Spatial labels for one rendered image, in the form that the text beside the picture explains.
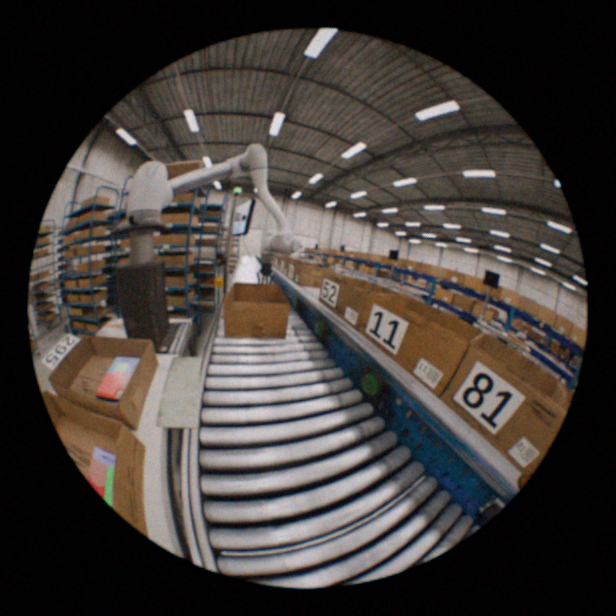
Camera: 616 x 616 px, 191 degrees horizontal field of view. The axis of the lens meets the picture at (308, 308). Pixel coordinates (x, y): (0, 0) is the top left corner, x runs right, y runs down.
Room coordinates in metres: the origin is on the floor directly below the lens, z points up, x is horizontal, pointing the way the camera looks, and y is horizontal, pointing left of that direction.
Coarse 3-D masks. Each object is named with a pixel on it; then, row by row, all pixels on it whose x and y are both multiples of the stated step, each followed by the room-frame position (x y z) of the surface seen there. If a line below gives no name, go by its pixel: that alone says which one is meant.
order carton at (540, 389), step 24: (480, 336) 0.28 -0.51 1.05; (480, 360) 0.18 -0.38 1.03; (504, 360) 0.22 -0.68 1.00; (528, 360) 0.14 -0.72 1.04; (456, 384) 0.21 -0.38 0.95; (528, 384) 0.05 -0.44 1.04; (552, 384) 0.00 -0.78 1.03; (456, 408) 0.17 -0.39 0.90; (528, 408) 0.02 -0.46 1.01; (552, 408) -0.04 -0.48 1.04; (480, 432) 0.08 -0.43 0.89; (504, 432) 0.03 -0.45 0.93; (528, 432) -0.02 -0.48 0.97; (552, 432) -0.08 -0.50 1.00; (504, 456) -0.03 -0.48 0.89
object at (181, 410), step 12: (180, 360) 0.35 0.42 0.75; (192, 360) 0.38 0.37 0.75; (180, 372) 0.30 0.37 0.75; (192, 372) 0.32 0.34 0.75; (180, 384) 0.26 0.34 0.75; (192, 384) 0.28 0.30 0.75; (168, 396) 0.20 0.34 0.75; (180, 396) 0.22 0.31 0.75; (192, 396) 0.23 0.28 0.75; (168, 408) 0.16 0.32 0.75; (180, 408) 0.18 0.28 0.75; (192, 408) 0.20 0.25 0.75; (168, 420) 0.13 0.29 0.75; (180, 420) 0.15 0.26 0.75; (192, 420) 0.16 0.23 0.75
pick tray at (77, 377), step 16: (96, 336) 0.16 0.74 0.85; (80, 352) 0.06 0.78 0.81; (96, 352) 0.14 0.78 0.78; (112, 352) 0.19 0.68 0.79; (128, 352) 0.23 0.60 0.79; (144, 352) 0.23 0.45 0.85; (64, 368) -0.04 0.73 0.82; (80, 368) 0.03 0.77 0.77; (96, 368) 0.09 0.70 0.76; (144, 368) 0.20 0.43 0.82; (64, 384) -0.08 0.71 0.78; (80, 384) -0.01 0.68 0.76; (96, 384) 0.05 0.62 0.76; (128, 384) 0.11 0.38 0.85; (144, 384) 0.17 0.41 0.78; (80, 400) -0.04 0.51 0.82; (96, 400) 0.01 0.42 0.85; (128, 400) 0.08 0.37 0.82; (144, 400) 0.14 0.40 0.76; (112, 416) 0.02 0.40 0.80; (128, 416) 0.05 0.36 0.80
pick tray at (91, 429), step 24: (48, 408) -0.18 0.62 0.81; (72, 408) -0.07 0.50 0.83; (72, 432) -0.14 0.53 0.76; (96, 432) -0.06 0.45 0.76; (120, 432) 0.00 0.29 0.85; (72, 456) -0.18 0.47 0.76; (120, 456) -0.04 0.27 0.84; (144, 456) 0.00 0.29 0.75; (120, 480) -0.08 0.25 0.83; (120, 504) -0.12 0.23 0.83; (144, 528) -0.16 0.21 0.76
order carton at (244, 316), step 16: (240, 288) 0.96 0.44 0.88; (256, 288) 1.00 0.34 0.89; (272, 288) 1.04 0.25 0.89; (224, 304) 0.59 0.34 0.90; (240, 304) 0.61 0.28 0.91; (256, 304) 0.63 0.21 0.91; (272, 304) 0.66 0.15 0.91; (288, 304) 0.68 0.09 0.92; (224, 320) 0.59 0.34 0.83; (240, 320) 0.61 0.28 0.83; (256, 320) 0.64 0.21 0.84; (272, 320) 0.66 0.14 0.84; (224, 336) 0.59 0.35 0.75; (240, 336) 0.61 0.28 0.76; (256, 336) 0.64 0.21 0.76; (272, 336) 0.66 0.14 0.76
